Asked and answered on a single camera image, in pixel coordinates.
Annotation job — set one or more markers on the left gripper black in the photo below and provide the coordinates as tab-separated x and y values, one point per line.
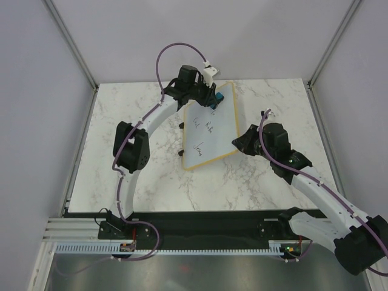
205	96

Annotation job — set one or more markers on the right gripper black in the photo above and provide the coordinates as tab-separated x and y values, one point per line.
244	142

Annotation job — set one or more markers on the blue whiteboard eraser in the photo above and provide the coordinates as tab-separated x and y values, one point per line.
216	100

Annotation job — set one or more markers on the yellow framed whiteboard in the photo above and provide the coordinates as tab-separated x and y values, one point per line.
208	133

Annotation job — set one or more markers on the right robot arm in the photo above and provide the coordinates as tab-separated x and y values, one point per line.
357	240

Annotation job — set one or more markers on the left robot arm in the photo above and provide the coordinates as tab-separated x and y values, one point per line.
131	148

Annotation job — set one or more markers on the aluminium front extrusion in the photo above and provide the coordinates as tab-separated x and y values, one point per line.
70	229

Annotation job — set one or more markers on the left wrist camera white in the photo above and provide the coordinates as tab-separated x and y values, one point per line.
209	72

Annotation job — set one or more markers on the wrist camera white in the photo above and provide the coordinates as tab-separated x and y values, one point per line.
267	114
209	72

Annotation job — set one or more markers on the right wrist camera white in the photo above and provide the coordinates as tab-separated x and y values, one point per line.
267	114

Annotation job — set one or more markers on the metal wire whiteboard stand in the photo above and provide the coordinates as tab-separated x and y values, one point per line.
181	151

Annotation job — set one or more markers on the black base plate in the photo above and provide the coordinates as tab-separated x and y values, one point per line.
215	230

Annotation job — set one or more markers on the white slotted cable duct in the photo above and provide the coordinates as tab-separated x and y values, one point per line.
117	248

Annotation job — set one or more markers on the aluminium frame rail right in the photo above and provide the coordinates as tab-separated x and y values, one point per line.
351	94

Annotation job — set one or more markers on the aluminium frame rail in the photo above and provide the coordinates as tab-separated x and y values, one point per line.
70	42
351	94

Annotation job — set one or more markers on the aluminium frame rail left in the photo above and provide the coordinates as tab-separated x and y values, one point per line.
70	42

